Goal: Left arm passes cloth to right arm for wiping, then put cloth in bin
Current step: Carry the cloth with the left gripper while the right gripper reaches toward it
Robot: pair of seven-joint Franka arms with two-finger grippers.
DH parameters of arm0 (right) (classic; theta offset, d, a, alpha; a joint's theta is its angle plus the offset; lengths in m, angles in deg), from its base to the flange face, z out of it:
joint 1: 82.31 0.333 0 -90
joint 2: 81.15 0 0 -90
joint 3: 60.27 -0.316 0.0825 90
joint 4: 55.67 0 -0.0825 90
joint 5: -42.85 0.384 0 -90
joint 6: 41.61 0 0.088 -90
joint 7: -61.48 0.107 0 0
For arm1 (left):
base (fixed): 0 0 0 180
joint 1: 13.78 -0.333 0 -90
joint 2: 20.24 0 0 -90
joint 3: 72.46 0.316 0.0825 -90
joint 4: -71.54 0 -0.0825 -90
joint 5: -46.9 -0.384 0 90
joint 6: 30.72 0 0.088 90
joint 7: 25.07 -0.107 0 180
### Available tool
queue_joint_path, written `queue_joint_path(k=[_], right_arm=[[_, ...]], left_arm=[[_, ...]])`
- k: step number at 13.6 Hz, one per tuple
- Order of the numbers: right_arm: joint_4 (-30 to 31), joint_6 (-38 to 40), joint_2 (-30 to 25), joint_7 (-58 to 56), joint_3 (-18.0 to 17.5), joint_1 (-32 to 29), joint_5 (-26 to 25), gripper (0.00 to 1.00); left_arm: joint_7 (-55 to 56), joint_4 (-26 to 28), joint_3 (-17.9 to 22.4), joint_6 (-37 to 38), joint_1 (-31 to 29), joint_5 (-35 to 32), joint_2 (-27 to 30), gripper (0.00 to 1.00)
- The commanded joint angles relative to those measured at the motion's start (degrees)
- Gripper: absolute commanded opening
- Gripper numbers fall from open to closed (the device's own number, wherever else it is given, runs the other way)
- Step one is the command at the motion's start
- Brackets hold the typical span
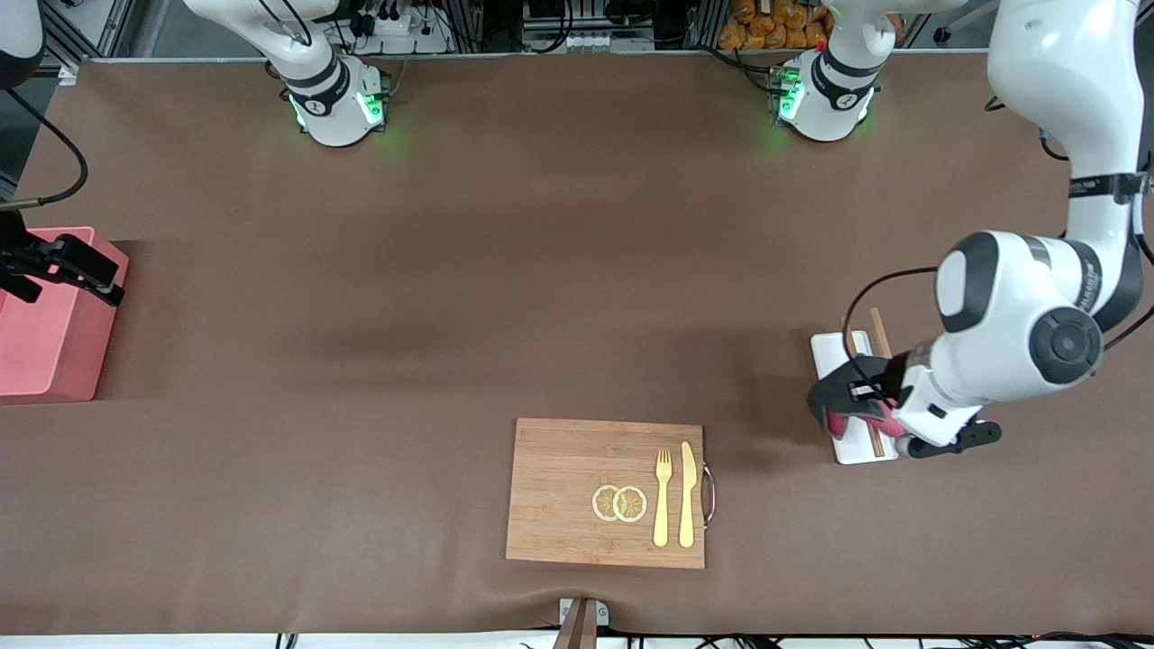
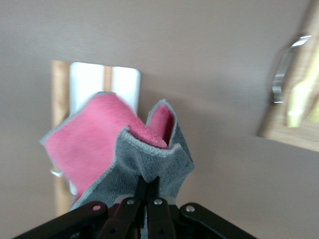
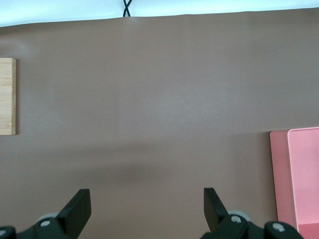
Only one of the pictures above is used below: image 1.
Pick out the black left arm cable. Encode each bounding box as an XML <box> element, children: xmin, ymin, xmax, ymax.
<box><xmin>841</xmin><ymin>266</ymin><xmax>940</xmax><ymax>402</ymax></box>

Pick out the white power strip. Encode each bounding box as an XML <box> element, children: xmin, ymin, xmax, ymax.
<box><xmin>347</xmin><ymin>0</ymin><xmax>452</xmax><ymax>55</ymax></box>

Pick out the brown table mat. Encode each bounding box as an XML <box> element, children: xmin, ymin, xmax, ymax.
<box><xmin>0</xmin><ymin>52</ymin><xmax>1154</xmax><ymax>636</ymax></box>

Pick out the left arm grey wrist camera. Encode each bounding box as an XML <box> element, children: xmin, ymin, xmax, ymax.
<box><xmin>904</xmin><ymin>417</ymin><xmax>1003</xmax><ymax>461</ymax></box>

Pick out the wooden cutting board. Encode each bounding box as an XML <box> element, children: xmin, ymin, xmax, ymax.
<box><xmin>505</xmin><ymin>417</ymin><xmax>718</xmax><ymax>571</ymax></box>

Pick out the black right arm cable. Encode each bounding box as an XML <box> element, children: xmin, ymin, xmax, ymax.
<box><xmin>0</xmin><ymin>86</ymin><xmax>90</xmax><ymax>208</ymax></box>

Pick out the grey cloth with pink lining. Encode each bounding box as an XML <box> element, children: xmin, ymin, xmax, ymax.
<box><xmin>805</xmin><ymin>354</ymin><xmax>910</xmax><ymax>441</ymax></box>

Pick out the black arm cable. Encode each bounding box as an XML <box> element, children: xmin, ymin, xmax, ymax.
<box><xmin>841</xmin><ymin>266</ymin><xmax>940</xmax><ymax>402</ymax></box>
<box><xmin>0</xmin><ymin>86</ymin><xmax>90</xmax><ymax>208</ymax></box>

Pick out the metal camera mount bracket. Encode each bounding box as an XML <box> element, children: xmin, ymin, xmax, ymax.
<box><xmin>552</xmin><ymin>597</ymin><xmax>611</xmax><ymax>649</ymax></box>

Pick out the pile of orange items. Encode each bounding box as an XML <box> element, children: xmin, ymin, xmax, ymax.
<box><xmin>719</xmin><ymin>0</ymin><xmax>905</xmax><ymax>50</ymax></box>

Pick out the pink plastic bin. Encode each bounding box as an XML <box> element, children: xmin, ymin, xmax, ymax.
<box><xmin>0</xmin><ymin>226</ymin><xmax>130</xmax><ymax>404</ymax></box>

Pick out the yellow plastic knife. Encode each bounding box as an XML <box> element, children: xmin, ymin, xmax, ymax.
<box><xmin>678</xmin><ymin>441</ymin><xmax>698</xmax><ymax>549</ymax></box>

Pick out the white rectangular tray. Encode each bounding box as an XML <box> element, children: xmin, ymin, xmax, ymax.
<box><xmin>810</xmin><ymin>330</ymin><xmax>901</xmax><ymax>466</ymax></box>

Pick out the aluminium frame post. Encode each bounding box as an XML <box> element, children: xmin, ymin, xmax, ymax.
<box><xmin>41</xmin><ymin>0</ymin><xmax>136</xmax><ymax>84</ymax></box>

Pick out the aluminium equipment rack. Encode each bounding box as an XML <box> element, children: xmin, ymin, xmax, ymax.
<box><xmin>451</xmin><ymin>0</ymin><xmax>722</xmax><ymax>53</ymax></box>

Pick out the yellow plastic fork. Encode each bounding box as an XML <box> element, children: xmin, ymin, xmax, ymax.
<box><xmin>653</xmin><ymin>449</ymin><xmax>673</xmax><ymax>548</ymax></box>

